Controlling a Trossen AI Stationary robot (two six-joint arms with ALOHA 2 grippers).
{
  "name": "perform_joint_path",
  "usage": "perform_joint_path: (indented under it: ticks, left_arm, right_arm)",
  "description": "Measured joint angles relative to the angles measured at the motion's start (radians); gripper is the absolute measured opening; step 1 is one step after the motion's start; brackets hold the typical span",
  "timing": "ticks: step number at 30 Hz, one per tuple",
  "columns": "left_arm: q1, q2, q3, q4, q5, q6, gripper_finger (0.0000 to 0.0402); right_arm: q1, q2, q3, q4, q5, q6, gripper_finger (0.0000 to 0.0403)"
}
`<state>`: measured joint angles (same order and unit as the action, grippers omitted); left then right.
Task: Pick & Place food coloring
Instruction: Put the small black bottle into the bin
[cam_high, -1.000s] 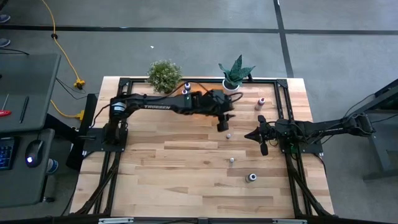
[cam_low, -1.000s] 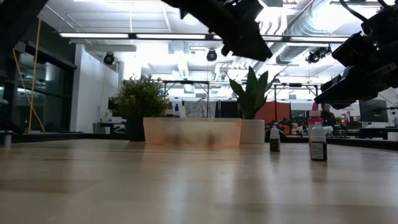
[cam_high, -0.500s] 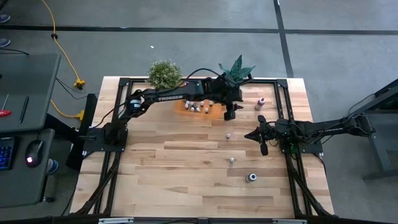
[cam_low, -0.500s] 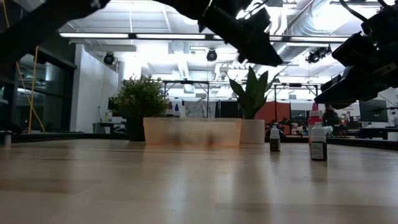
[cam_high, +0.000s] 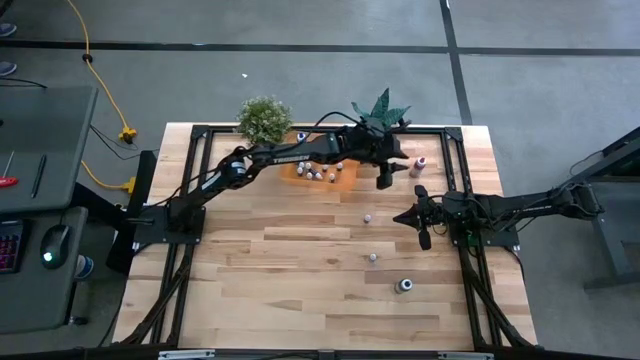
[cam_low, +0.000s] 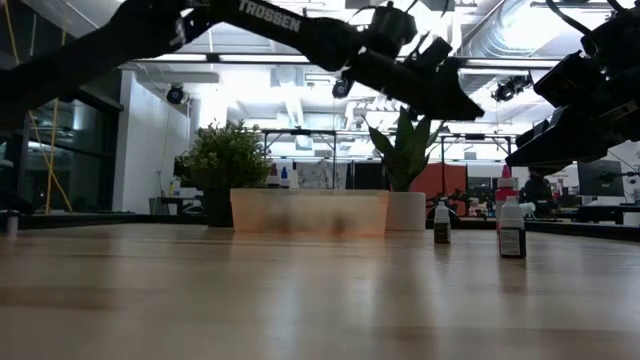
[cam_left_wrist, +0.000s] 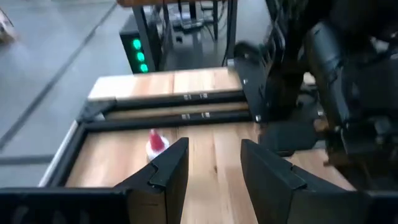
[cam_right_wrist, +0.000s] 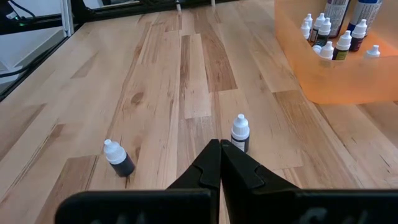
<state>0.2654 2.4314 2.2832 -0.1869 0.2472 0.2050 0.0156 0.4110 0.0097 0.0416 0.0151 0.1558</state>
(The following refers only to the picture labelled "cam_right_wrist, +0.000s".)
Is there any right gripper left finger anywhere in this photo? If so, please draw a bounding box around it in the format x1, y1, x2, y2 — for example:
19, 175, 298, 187
55, 139, 222, 224

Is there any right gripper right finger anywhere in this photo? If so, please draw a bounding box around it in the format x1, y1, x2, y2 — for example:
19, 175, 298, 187
220, 139, 398, 224

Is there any small dark purple dropper bottle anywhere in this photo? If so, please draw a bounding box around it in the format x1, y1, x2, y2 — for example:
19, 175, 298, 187
103, 139, 136, 178

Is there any small white-labelled dropper bottle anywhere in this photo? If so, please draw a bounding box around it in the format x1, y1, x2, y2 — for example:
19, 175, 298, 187
230, 113, 251, 154

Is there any large blue food coloring bottle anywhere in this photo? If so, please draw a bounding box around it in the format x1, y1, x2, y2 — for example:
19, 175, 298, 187
347, 0, 383, 35

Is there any large purple food coloring bottle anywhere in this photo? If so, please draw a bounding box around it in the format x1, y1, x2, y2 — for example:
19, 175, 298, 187
323, 0, 351, 39

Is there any orange translucent plastic bin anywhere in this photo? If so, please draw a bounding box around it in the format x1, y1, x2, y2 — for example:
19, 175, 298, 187
274, 0, 398, 105

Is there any small white-capped dropper bottle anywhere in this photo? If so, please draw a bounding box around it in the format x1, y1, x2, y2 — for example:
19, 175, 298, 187
364, 44, 381, 59

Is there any black device with green light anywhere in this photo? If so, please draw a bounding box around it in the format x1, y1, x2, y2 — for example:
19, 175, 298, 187
0, 0, 35, 35

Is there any black floor cable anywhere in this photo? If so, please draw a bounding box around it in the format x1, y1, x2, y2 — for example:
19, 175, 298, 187
0, 62, 37, 78

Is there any silver aluminium post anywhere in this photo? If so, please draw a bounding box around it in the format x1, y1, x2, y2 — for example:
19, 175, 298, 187
61, 0, 75, 37

